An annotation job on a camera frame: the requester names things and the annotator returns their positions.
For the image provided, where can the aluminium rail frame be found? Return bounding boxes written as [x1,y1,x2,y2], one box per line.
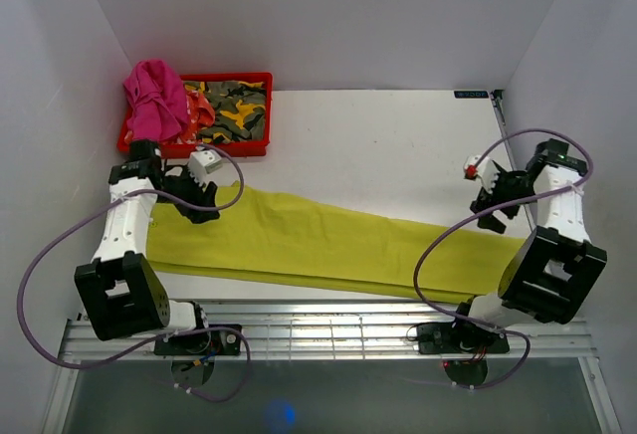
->
[42,89,623,434]

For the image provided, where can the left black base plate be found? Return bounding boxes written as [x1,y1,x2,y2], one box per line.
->
[153,325,243,357]

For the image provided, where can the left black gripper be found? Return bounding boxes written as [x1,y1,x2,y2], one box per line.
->
[155,162,220,224]

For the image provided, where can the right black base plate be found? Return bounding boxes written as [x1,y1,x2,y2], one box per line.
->
[409,321,510,354]

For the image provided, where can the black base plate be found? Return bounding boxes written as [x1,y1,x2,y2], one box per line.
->
[153,325,243,357]
[409,321,510,354]

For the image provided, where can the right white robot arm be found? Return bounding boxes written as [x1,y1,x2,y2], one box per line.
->
[449,138,607,351]

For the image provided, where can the camouflage garment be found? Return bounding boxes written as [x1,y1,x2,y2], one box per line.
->
[184,81,267,144]

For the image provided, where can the orange patterned garment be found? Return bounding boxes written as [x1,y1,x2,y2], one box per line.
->
[176,91,215,144]

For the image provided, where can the red plastic bin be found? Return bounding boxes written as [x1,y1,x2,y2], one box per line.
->
[114,73,274,160]

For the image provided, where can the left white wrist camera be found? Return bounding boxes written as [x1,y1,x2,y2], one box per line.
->
[186,149,223,186]

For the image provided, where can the yellow-green trousers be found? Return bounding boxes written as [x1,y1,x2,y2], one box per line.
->
[146,185,524,304]

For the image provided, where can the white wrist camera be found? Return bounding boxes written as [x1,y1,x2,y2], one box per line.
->
[463,155,506,193]
[186,149,223,186]

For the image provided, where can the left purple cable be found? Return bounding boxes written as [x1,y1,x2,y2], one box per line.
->
[16,143,253,404]

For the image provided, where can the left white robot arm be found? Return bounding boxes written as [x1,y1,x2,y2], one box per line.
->
[75,140,222,354]

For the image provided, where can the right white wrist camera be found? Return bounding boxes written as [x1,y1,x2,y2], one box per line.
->
[463,155,506,193]

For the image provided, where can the pink garment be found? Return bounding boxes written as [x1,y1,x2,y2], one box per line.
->
[123,59,189,142]

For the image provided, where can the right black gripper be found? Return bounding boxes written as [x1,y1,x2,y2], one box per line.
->
[469,162,537,234]

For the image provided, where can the blue table label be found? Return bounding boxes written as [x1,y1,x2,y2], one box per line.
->
[453,91,490,100]

